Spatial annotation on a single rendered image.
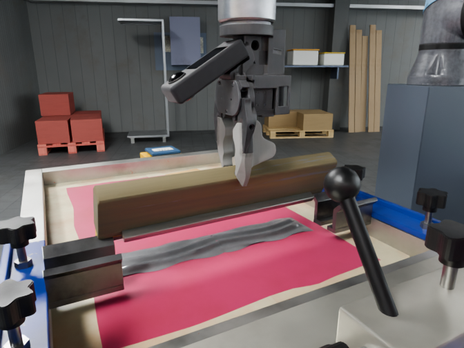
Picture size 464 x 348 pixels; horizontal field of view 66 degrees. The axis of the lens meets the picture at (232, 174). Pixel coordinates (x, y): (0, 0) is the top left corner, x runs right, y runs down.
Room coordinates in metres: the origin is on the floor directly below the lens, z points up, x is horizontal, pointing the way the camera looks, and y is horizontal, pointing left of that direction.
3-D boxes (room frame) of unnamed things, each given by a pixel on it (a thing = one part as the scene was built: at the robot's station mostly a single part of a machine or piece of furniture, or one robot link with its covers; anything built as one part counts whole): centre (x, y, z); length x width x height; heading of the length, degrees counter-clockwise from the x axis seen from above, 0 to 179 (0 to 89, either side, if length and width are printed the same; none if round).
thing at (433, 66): (0.96, -0.54, 1.25); 0.15 x 0.15 x 0.10
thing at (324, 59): (7.38, -1.93, 1.43); 0.43 x 0.35 x 0.24; 98
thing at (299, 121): (7.05, -1.27, 0.22); 1.23 x 0.84 x 0.45; 98
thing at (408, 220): (0.59, -0.27, 0.97); 0.30 x 0.05 x 0.07; 27
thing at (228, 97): (0.51, -0.03, 1.23); 0.09 x 0.08 x 0.12; 117
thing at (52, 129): (6.02, 2.66, 0.42); 1.51 x 1.19 x 0.85; 8
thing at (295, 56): (7.31, -1.36, 1.45); 0.52 x 0.43 x 0.29; 98
